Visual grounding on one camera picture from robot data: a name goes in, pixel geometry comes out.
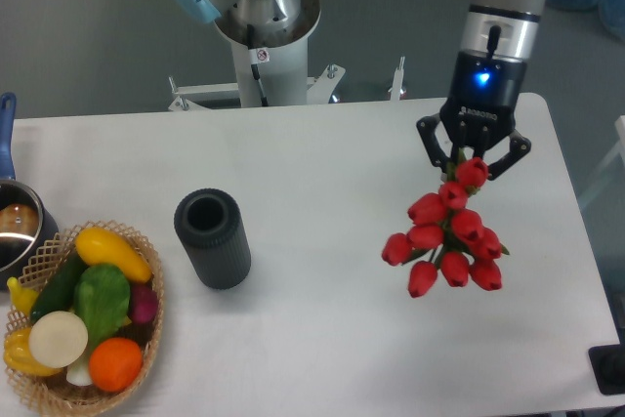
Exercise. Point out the green lettuce leaf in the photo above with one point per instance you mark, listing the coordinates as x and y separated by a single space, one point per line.
101 300

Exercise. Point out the yellow banana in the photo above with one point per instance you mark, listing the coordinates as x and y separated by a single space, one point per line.
23 299

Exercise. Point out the red tulip bouquet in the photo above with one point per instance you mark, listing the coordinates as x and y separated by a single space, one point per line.
448 239

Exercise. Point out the white leek stalk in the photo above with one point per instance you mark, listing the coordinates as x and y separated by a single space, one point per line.
77 373

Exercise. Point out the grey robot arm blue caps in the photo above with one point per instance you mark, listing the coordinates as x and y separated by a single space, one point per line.
502 29

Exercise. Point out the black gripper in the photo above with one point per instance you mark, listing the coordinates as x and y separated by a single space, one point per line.
479 113

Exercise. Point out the black device at table edge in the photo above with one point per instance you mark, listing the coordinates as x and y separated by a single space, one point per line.
608 367

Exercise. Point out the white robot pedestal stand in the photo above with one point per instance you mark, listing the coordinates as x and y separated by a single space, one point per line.
269 44

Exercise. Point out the yellow squash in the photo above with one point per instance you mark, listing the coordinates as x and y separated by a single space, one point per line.
98 246

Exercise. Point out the blue handled saucepan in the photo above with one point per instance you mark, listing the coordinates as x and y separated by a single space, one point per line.
26 224

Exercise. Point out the woven wicker basket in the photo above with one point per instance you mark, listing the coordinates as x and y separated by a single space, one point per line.
54 396

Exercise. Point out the purple red onion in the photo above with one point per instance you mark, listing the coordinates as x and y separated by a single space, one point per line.
143 304

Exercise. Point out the yellow bell pepper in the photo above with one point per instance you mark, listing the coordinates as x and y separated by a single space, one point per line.
17 355

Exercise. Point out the dark green cucumber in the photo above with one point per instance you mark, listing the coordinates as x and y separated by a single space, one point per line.
58 293

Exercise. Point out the orange fruit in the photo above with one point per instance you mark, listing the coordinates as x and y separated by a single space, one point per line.
115 364

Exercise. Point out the white onion half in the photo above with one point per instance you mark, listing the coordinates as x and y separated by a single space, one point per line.
58 339

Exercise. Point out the dark grey ribbed vase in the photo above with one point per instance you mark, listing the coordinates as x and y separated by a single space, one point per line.
209 225

